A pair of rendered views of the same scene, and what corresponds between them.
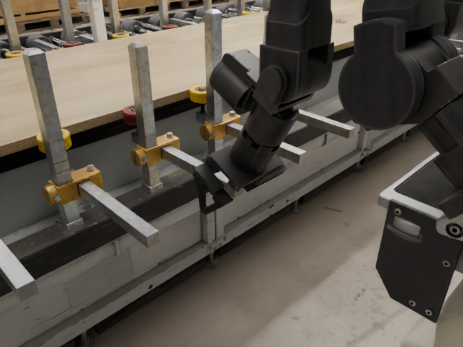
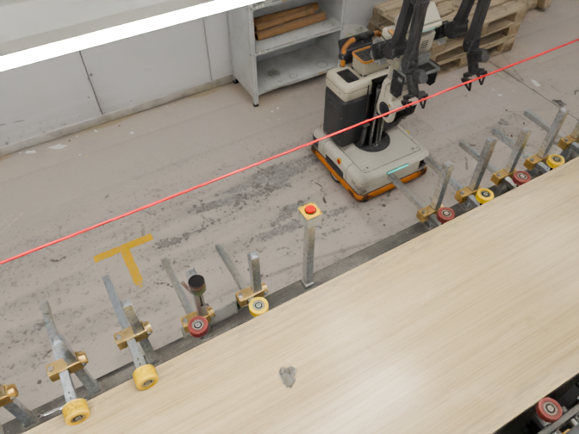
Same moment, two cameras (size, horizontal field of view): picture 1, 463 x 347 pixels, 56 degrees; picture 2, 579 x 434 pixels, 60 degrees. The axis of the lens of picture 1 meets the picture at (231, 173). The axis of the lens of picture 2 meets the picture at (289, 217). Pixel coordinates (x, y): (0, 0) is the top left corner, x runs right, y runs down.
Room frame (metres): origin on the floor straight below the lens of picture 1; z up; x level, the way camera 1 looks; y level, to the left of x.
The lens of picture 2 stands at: (3.22, -0.40, 2.69)
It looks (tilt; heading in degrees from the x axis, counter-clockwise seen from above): 49 degrees down; 195
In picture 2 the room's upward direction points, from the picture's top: straight up
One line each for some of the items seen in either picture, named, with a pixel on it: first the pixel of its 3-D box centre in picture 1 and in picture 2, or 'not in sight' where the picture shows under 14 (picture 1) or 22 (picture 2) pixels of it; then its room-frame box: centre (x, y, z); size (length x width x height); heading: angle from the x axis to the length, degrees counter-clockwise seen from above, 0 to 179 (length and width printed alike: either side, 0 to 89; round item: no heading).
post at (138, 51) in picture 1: (147, 132); (511, 164); (1.07, 0.23, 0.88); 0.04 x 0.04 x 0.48; 45
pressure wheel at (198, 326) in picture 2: not in sight; (199, 331); (2.37, -1.00, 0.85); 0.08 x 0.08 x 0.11
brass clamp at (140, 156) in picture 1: (155, 150); (504, 175); (1.09, 0.21, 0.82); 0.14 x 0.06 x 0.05; 135
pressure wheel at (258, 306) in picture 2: not in sight; (258, 311); (2.22, -0.80, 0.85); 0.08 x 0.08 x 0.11
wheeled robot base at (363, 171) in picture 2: not in sight; (369, 151); (0.33, -0.55, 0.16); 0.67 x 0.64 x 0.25; 45
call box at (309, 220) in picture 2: not in sight; (309, 216); (1.94, -0.65, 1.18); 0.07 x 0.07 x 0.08; 45
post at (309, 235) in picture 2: not in sight; (308, 255); (1.94, -0.65, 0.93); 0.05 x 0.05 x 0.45; 45
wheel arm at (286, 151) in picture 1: (245, 135); (452, 182); (1.21, -0.04, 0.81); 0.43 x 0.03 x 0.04; 45
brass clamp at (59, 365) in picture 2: not in sight; (67, 365); (2.67, -1.39, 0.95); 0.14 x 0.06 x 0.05; 135
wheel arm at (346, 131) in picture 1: (296, 114); (415, 201); (1.38, -0.22, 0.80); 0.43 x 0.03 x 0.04; 45
